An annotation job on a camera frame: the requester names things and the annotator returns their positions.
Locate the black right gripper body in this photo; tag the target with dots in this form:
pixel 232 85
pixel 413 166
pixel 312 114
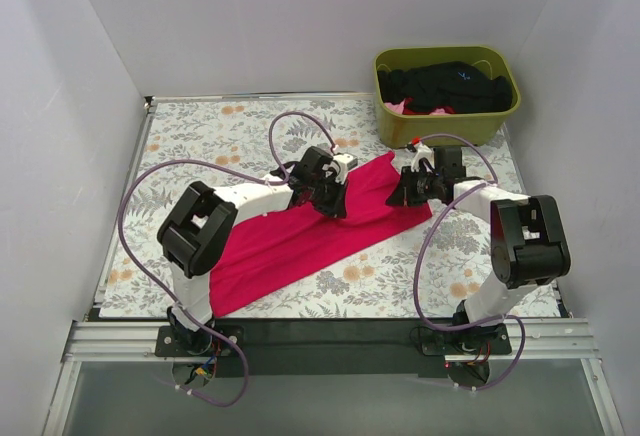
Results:
pixel 406 189

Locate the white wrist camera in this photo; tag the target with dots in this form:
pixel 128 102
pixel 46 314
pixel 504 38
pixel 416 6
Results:
pixel 340 166
pixel 422 155

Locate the magenta t shirt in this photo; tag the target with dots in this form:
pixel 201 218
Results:
pixel 267 253

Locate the black t shirt in basket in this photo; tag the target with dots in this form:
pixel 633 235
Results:
pixel 458 85

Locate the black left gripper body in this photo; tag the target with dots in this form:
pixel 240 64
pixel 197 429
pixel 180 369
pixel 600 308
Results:
pixel 333 196

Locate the pink garment in basket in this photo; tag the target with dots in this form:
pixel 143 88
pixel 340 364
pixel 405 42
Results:
pixel 400 108

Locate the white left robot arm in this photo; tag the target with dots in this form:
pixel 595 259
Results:
pixel 194 235

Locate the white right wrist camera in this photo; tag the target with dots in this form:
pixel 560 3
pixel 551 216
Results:
pixel 422 155

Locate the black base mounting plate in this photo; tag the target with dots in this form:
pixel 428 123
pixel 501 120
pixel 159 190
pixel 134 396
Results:
pixel 320 347

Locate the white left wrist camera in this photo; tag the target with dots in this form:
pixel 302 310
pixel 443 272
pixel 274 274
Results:
pixel 340 166

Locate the green plastic laundry basket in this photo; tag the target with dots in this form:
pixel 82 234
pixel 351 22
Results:
pixel 395 130

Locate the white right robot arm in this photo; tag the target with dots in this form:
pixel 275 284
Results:
pixel 528 249

